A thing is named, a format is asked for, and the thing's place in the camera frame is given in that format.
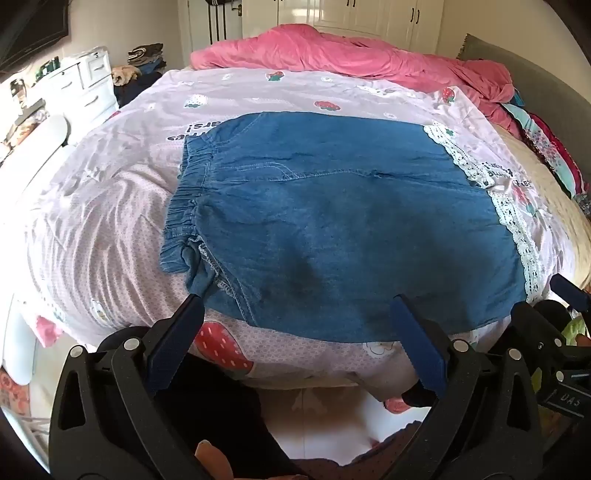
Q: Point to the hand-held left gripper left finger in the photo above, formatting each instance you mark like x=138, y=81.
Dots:
x=178, y=334

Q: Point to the clutter of desk things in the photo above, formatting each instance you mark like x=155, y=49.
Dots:
x=23, y=101

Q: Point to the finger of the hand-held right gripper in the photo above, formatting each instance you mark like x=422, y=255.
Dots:
x=569, y=290
x=538, y=330

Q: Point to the beige mattress cover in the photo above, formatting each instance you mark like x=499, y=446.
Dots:
x=540, y=184

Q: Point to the white wardrobe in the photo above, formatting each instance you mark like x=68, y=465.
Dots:
x=351, y=18

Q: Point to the pile of dark clothes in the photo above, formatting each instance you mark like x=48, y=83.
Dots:
x=143, y=64

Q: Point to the white door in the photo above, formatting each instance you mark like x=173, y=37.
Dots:
x=198, y=32

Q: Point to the stack of colourful folded clothes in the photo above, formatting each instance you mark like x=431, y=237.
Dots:
x=549, y=138

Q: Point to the black wall television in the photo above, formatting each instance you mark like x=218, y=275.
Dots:
x=27, y=25

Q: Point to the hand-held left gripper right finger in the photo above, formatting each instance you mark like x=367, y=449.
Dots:
x=418, y=344

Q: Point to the white drawer dresser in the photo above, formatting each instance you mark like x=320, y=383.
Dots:
x=85, y=87

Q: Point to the person's left hand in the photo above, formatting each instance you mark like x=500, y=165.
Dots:
x=213, y=459

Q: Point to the white chair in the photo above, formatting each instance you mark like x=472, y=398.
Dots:
x=37, y=147

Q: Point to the pink strawberry printed quilt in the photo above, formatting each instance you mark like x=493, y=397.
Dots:
x=106, y=198

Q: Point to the pink blanket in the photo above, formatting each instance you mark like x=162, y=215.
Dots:
x=332, y=50

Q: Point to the grey padded headboard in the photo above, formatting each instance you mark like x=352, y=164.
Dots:
x=531, y=78

